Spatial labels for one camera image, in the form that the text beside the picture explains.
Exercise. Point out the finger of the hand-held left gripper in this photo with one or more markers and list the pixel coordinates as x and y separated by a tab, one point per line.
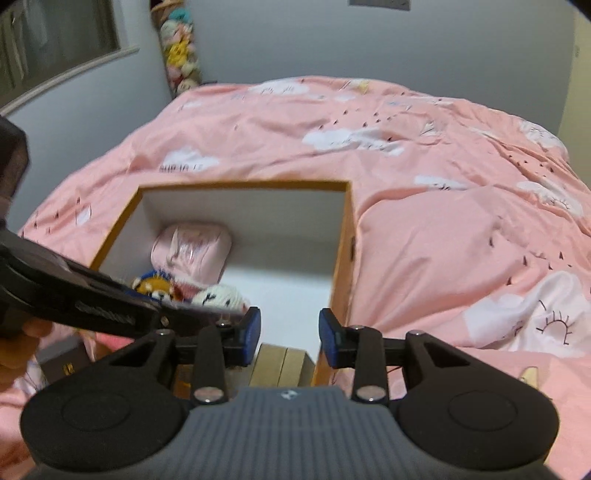
111	281
106	316

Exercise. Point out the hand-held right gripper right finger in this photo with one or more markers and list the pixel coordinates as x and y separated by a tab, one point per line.
327	337

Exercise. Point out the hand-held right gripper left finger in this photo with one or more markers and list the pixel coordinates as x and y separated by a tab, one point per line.
250	334

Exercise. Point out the pink case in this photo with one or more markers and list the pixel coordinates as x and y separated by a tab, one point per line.
113	342

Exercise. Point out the tan wooden block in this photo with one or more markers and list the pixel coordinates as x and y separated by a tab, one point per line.
272	367

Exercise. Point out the red panda plush blue hat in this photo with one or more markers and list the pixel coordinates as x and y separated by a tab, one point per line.
154	290

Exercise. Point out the white knitted doll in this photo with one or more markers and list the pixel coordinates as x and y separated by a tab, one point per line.
221	297

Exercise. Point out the yellow cardboard box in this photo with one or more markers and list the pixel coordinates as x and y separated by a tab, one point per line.
344	258

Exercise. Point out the pink fabric pouch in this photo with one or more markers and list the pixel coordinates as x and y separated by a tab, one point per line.
194	249

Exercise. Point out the person's left hand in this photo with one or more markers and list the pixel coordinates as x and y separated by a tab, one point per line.
18	364

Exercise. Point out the black box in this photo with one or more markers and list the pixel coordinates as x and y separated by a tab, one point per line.
64	362

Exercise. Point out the pink printed blanket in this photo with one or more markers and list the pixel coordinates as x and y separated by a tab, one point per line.
415	230

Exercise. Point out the column of plush toys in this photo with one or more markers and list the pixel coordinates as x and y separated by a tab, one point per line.
180	50

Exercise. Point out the window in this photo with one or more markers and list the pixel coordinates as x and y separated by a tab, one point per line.
55	41

